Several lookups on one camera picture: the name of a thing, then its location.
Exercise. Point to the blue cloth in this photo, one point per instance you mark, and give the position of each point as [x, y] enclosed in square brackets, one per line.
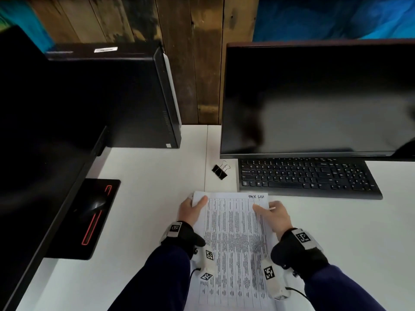
[324, 19]

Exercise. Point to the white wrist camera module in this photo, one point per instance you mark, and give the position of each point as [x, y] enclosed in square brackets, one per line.
[207, 265]
[275, 281]

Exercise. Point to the black keyboard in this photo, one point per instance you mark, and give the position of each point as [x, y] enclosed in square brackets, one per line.
[308, 178]

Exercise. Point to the black binder clip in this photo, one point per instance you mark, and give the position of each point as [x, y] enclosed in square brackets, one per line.
[218, 172]

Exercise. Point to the teal green cloth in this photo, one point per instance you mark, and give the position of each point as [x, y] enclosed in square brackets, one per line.
[26, 22]

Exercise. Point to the black computer monitor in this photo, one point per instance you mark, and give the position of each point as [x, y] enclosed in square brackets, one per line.
[39, 142]
[308, 100]

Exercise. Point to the wooden plank partition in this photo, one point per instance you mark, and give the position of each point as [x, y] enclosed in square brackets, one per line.
[194, 61]

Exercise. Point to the white table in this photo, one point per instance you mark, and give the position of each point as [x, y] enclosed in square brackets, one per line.
[146, 191]

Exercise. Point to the sorted stack of printed sheets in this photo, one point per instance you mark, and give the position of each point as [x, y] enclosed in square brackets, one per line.
[233, 249]

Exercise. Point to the black computer mouse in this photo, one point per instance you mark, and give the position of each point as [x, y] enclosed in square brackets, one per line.
[92, 205]

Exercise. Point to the person's right hand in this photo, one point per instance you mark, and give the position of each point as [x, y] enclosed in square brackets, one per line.
[279, 220]

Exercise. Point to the person's left forearm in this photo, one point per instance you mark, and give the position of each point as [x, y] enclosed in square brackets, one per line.
[155, 281]

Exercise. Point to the person's right forearm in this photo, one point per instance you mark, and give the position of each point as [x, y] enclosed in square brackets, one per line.
[340, 291]

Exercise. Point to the black desktop computer tower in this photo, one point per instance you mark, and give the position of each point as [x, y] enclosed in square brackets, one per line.
[123, 100]

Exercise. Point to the person's left hand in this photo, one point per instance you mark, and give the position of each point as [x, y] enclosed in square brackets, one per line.
[189, 213]

